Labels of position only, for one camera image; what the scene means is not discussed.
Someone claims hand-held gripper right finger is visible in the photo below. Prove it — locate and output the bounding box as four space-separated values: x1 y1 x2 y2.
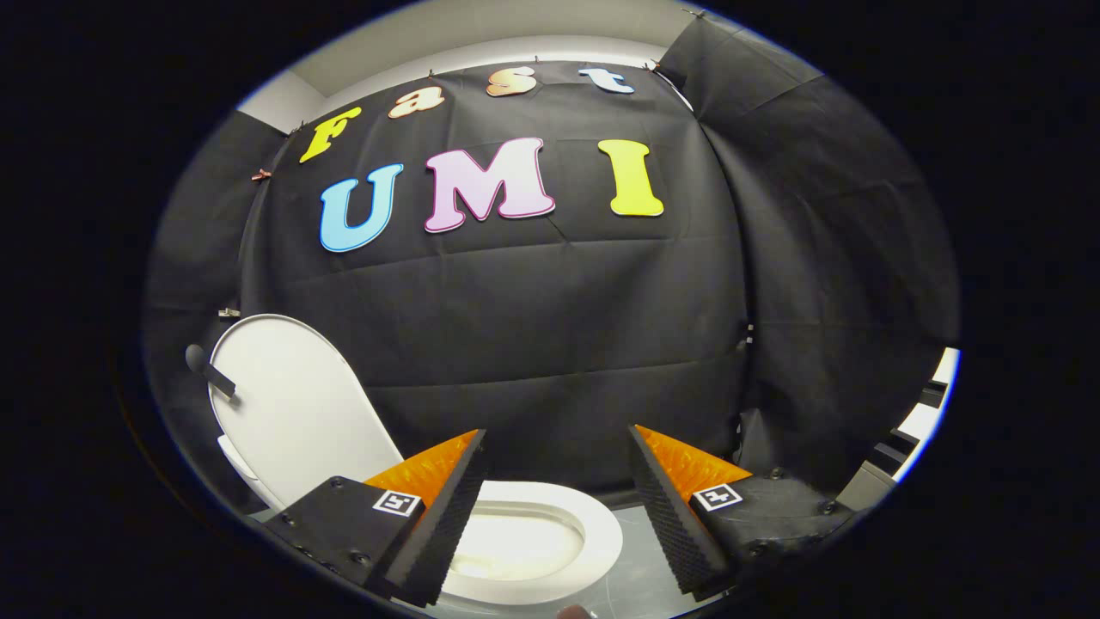
627 424 856 600

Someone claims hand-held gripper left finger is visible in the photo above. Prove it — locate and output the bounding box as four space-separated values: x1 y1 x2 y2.
262 429 488 608

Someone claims black backdrop cloth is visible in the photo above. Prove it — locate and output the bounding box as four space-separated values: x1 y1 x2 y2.
142 13 961 495

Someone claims white and black stepped shelf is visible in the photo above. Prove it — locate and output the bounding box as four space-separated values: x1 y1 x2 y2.
868 348 961 482

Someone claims black lid handle tab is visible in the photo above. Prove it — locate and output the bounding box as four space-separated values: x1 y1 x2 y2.
185 344 237 401

